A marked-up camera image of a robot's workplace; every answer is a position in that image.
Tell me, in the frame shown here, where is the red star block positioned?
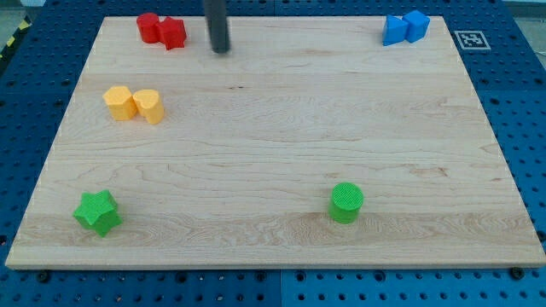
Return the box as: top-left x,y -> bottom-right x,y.
155,16 -> 187,50

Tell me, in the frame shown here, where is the wooden board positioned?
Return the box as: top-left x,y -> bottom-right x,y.
6,16 -> 545,270

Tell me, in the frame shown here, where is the white fiducial marker tag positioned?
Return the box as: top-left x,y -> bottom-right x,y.
454,30 -> 491,50

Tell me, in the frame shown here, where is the blue cube block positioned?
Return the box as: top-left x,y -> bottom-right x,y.
402,10 -> 430,43

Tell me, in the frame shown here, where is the black bolt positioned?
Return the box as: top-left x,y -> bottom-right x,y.
509,267 -> 526,281
36,270 -> 50,283

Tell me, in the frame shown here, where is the blue triangle block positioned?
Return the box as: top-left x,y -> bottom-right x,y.
382,15 -> 409,46

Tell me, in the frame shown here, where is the black bolt right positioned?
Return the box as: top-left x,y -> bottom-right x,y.
509,267 -> 526,281

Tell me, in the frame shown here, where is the yellow hexagon block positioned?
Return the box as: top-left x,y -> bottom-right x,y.
102,85 -> 137,121

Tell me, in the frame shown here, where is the green cylinder block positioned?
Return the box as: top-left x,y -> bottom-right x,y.
328,182 -> 364,224

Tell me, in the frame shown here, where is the red cylinder block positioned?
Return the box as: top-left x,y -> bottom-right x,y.
136,13 -> 160,43

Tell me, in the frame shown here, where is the black bolt left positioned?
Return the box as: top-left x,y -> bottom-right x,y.
36,270 -> 50,283

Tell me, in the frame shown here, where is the yellow heart block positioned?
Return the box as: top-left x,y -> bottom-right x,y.
132,89 -> 165,125

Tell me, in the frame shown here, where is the green star block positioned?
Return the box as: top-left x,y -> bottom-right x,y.
73,189 -> 123,237

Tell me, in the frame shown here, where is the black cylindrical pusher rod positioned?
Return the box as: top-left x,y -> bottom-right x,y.
203,0 -> 230,55

